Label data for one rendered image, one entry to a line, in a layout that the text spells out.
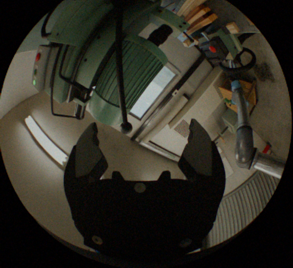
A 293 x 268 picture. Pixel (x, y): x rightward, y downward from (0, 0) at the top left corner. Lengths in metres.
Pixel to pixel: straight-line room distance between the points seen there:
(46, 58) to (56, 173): 1.35
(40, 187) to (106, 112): 1.47
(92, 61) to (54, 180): 1.43
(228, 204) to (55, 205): 3.31
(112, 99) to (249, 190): 3.00
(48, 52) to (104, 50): 0.20
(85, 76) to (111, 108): 0.15
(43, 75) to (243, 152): 0.78
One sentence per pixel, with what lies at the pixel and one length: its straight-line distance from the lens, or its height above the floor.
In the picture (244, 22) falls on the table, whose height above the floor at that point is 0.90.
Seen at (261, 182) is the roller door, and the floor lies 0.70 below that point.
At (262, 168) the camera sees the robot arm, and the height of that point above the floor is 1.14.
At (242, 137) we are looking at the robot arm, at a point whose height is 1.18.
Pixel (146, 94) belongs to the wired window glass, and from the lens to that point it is 1.76.
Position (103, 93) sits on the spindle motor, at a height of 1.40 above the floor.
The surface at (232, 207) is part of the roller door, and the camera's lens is 2.95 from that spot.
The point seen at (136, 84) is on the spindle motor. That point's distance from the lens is 0.26.
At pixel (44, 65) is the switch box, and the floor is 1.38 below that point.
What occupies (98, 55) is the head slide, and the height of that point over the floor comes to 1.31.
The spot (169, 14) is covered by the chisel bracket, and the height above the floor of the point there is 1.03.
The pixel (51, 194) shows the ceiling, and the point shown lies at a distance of 1.50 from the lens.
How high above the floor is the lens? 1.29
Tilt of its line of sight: 25 degrees up
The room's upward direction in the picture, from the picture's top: 140 degrees counter-clockwise
